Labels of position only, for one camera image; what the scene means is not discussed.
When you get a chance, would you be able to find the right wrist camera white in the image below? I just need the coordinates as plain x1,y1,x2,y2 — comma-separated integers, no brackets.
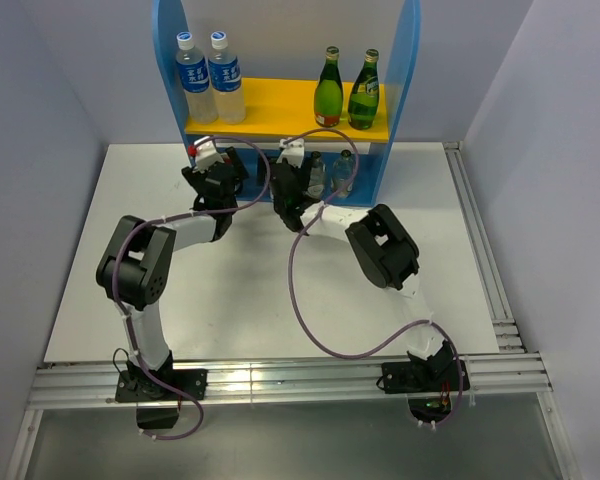
276,138,305,168

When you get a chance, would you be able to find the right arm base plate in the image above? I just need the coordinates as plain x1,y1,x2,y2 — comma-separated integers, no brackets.
376,362,471,394

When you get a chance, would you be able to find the green perrier bottle yellow label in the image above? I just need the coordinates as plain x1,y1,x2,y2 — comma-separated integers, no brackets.
347,49,379,130

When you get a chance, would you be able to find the green bottle red label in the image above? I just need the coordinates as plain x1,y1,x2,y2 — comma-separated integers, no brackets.
314,46,344,128

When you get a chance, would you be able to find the aluminium front rail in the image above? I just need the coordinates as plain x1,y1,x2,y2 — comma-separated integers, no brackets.
26,353,552,410

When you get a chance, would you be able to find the aluminium side rail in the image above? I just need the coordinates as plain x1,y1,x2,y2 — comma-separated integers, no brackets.
443,142,526,354

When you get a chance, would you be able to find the left water bottle blue label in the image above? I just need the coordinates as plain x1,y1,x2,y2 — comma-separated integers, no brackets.
174,31,220,125

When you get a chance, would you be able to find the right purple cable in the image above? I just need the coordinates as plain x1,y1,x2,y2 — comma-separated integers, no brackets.
285,128,466,431

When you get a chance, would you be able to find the right water bottle blue label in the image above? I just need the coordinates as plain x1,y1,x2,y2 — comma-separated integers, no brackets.
207,30,247,126

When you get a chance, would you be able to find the blue and yellow shelf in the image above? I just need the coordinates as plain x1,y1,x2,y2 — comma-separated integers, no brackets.
152,1,421,206

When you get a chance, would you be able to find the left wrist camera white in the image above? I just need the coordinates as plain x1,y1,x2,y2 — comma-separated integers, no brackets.
187,136,224,172

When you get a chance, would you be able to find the water bottle blue label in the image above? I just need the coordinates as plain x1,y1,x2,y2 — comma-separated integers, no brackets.
174,31,220,125
207,30,247,126

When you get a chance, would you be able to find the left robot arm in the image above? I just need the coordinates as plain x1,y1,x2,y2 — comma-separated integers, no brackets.
96,147,249,400

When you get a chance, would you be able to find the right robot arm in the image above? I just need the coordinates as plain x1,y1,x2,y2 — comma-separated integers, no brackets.
258,157,469,393

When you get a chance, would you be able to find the clear glass bottle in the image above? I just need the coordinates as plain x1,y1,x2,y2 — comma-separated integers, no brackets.
307,151,326,200
331,149,356,198

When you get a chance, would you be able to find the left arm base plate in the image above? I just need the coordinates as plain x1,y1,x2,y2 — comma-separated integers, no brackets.
114,369,208,403

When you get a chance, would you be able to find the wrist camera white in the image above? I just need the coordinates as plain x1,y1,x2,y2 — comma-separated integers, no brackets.
187,136,224,172
276,138,305,168

